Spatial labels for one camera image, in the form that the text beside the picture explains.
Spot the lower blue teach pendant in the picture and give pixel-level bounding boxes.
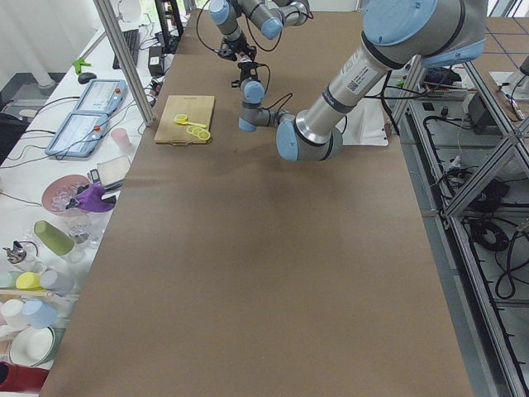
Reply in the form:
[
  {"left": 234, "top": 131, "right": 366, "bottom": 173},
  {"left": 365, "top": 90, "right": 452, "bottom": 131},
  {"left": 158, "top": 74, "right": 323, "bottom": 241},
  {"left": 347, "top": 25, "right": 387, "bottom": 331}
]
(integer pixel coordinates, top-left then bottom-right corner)
[{"left": 45, "top": 111, "right": 109, "bottom": 159}]

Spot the black computer mouse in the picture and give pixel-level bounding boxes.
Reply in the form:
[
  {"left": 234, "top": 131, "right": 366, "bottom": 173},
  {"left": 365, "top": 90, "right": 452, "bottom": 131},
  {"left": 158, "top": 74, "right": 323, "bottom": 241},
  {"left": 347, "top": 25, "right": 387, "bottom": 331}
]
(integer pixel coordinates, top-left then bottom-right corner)
[{"left": 78, "top": 72, "right": 97, "bottom": 84}]

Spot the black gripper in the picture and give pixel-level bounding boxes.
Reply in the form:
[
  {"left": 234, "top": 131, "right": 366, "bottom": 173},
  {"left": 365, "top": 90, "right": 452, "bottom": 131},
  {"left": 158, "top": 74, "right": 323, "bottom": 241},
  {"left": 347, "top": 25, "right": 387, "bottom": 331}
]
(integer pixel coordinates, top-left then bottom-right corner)
[
  {"left": 218, "top": 36, "right": 257, "bottom": 62},
  {"left": 237, "top": 62, "right": 260, "bottom": 85}
]

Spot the light blue cup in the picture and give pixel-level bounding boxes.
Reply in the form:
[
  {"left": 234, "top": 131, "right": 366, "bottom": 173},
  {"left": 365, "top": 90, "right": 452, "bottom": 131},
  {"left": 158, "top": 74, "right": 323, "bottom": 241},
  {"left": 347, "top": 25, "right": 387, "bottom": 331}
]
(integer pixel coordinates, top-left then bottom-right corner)
[{"left": 21, "top": 299, "right": 59, "bottom": 329}]

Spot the wooden cutting board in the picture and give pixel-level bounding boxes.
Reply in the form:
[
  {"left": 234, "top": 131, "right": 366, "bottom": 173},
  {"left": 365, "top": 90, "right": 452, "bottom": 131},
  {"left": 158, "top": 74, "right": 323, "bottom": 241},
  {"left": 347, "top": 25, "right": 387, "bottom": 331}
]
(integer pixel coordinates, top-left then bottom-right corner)
[{"left": 154, "top": 95, "right": 215, "bottom": 146}]

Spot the white tray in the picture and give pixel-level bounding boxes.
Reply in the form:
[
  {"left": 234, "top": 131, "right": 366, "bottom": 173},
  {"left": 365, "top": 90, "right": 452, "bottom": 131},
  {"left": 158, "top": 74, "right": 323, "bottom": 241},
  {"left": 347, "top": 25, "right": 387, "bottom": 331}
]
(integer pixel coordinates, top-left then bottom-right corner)
[{"left": 97, "top": 155, "right": 131, "bottom": 187}]

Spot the blue teach pendant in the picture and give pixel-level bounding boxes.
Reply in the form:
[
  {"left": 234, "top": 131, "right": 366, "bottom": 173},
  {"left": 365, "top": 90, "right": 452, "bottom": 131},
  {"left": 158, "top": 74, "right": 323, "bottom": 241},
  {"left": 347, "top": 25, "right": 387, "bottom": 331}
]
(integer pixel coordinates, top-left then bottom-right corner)
[
  {"left": 74, "top": 79, "right": 127, "bottom": 115},
  {"left": 45, "top": 111, "right": 109, "bottom": 159}
]

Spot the white cup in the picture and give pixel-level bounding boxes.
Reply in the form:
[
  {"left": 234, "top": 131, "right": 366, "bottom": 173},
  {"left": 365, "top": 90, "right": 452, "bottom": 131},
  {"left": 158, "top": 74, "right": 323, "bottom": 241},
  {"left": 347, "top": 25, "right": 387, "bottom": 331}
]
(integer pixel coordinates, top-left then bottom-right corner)
[{"left": 1, "top": 299, "right": 30, "bottom": 329}]

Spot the mint green cup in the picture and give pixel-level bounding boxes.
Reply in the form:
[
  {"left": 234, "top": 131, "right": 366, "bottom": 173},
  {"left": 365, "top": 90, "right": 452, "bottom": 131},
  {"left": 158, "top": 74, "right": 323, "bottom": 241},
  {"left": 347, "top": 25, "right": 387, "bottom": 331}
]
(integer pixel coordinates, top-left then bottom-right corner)
[{"left": 0, "top": 271, "right": 21, "bottom": 289}]

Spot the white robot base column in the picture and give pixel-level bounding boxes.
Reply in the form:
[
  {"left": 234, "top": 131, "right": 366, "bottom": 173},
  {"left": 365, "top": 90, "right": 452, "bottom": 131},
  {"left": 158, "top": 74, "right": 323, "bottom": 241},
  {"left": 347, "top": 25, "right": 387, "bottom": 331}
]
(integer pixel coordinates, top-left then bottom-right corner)
[{"left": 336, "top": 98, "right": 388, "bottom": 146}]

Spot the purple cloth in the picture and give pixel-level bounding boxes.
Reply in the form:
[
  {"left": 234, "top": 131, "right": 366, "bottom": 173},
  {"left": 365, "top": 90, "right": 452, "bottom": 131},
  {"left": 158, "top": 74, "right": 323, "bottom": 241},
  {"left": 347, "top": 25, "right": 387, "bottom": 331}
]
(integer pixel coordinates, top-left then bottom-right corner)
[{"left": 65, "top": 184, "right": 117, "bottom": 213}]

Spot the glass dispenser bottle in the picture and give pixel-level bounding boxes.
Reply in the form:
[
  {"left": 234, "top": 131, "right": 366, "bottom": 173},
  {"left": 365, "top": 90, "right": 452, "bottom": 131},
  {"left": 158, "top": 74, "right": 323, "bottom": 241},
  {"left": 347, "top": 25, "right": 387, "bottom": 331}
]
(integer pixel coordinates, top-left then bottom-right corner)
[{"left": 3, "top": 241, "right": 46, "bottom": 274}]

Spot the black keyboard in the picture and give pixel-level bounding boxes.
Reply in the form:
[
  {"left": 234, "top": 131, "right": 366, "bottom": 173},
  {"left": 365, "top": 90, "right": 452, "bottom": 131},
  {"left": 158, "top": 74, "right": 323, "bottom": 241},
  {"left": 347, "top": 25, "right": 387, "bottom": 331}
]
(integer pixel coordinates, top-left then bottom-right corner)
[{"left": 122, "top": 29, "right": 141, "bottom": 67}]

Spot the green tall cup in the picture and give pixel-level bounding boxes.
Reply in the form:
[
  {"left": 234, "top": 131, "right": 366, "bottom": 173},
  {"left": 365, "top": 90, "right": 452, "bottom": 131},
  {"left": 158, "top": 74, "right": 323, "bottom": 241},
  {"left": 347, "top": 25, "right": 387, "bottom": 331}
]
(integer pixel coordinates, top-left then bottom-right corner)
[{"left": 34, "top": 220, "right": 74, "bottom": 256}]

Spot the upper blue teach pendant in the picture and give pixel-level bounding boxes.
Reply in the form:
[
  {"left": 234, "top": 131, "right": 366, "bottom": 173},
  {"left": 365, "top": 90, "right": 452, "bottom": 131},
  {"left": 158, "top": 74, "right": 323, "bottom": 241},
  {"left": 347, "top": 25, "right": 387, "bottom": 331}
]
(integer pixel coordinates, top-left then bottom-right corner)
[{"left": 74, "top": 79, "right": 127, "bottom": 115}]

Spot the wine glass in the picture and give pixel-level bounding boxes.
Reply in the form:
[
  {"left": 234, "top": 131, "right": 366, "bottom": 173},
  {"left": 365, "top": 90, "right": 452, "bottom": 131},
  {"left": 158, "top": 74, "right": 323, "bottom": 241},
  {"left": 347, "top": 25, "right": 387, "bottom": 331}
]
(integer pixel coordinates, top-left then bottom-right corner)
[{"left": 64, "top": 209, "right": 104, "bottom": 249}]

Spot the yellow cup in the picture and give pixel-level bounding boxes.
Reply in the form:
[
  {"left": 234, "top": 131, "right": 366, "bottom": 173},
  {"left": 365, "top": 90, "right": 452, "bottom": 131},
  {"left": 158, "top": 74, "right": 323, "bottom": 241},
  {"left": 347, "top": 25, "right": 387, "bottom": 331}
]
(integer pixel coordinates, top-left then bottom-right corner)
[{"left": 15, "top": 272, "right": 45, "bottom": 290}]

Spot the pink cup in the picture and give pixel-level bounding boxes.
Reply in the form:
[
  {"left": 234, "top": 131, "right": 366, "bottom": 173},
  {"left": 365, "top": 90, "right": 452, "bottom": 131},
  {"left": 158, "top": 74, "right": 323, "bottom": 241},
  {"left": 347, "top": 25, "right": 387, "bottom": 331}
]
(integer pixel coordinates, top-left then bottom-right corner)
[{"left": 111, "top": 127, "right": 132, "bottom": 151}]

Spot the pink bowl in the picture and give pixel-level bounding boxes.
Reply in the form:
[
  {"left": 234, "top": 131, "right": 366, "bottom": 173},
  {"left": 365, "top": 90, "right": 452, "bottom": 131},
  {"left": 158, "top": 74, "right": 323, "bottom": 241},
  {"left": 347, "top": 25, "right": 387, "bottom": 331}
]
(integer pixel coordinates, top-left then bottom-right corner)
[{"left": 41, "top": 175, "right": 89, "bottom": 217}]

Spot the grey blue cup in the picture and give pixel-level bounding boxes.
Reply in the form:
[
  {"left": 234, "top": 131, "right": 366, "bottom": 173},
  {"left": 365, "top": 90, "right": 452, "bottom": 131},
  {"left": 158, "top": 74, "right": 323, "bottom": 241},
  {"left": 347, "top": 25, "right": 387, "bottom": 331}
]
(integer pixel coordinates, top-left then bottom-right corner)
[{"left": 40, "top": 270, "right": 75, "bottom": 294}]

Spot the aluminium frame post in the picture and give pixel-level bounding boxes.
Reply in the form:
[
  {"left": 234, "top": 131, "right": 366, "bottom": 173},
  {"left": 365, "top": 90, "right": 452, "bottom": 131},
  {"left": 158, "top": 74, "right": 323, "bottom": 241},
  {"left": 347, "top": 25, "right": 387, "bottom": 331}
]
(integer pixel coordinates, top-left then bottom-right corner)
[{"left": 93, "top": 0, "right": 155, "bottom": 127}]

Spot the white green rimmed bowl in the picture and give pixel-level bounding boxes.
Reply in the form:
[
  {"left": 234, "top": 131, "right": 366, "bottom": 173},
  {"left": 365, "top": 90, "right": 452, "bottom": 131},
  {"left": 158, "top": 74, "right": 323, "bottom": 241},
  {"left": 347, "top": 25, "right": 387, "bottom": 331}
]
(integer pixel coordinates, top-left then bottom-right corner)
[{"left": 8, "top": 328, "right": 55, "bottom": 366}]

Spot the lemon slice lower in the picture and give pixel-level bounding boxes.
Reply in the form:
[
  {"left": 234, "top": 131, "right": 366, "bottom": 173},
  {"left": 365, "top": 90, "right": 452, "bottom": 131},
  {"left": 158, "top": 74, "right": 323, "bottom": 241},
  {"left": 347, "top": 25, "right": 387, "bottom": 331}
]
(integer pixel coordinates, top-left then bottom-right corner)
[{"left": 197, "top": 130, "right": 211, "bottom": 141}]

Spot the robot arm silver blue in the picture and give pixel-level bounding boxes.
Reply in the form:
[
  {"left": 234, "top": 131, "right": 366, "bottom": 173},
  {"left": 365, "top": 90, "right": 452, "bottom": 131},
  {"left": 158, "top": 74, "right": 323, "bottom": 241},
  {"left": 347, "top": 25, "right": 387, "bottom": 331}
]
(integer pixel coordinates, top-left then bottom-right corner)
[
  {"left": 239, "top": 1, "right": 487, "bottom": 161},
  {"left": 201, "top": 0, "right": 313, "bottom": 62}
]

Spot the black power adapter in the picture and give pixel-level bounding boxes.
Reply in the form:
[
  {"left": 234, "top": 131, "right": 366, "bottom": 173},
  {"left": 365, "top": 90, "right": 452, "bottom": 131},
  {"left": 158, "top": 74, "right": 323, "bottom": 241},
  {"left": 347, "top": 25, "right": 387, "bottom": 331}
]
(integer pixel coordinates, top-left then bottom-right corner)
[{"left": 148, "top": 46, "right": 173, "bottom": 77}]

